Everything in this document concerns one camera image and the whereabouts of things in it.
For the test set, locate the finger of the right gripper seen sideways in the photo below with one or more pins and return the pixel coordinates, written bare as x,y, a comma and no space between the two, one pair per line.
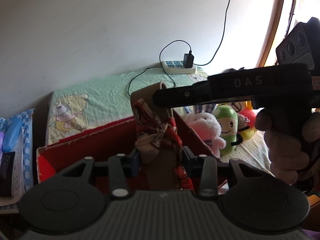
197,94

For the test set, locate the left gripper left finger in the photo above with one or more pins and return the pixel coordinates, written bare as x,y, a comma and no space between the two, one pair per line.
132,164

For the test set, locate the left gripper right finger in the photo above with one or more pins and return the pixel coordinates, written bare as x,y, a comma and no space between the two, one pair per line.
192,164

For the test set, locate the right hand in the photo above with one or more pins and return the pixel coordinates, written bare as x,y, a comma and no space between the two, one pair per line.
281,135

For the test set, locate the pink plush rabbit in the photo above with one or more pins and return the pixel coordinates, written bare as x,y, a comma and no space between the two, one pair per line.
207,127

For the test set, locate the green plush doll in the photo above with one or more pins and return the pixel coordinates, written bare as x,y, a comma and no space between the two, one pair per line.
228,120

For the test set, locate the black charger adapter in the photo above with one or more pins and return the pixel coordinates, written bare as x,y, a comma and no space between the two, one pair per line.
188,60

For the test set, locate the large red cardboard box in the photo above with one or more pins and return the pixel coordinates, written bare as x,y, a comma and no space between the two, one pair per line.
101,143

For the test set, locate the white power strip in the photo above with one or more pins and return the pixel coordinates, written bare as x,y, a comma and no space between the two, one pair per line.
176,67

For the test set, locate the yellow red plush doll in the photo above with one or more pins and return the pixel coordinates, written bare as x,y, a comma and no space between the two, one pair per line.
246,119

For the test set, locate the pastel cartoon bed sheet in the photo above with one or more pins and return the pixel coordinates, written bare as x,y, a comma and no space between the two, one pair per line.
103,100

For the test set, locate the white paper sheet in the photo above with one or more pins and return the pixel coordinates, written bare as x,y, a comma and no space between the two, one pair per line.
17,181

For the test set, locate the blue checkered cloth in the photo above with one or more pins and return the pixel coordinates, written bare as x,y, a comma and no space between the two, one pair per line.
27,119

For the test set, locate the blue glasses case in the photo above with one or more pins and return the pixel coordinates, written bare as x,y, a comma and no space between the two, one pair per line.
11,135

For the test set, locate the black smartphone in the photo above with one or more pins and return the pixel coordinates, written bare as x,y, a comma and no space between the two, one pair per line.
6,173

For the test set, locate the purple tissue pack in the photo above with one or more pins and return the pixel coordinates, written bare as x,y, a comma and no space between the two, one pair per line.
1,142

